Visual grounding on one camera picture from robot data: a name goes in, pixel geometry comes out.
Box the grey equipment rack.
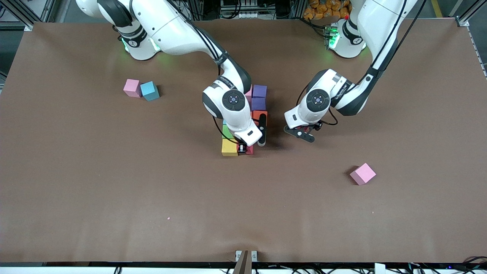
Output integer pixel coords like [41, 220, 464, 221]
[219, 0, 263, 19]

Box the aluminium frame post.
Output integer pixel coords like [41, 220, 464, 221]
[0, 0, 52, 31]

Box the yellow foam cube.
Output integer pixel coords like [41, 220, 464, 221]
[221, 139, 239, 157]

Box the grey clamp bracket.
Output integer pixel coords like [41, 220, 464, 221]
[233, 250, 258, 274]

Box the brown table cover mat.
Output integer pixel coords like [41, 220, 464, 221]
[0, 18, 487, 264]

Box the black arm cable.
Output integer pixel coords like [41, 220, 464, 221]
[296, 0, 428, 127]
[166, 0, 229, 134]

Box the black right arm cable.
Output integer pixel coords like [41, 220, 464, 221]
[166, 0, 229, 134]

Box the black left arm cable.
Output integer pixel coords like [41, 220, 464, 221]
[296, 0, 428, 127]

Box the aluminium frame rail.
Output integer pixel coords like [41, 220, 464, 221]
[457, 0, 487, 78]

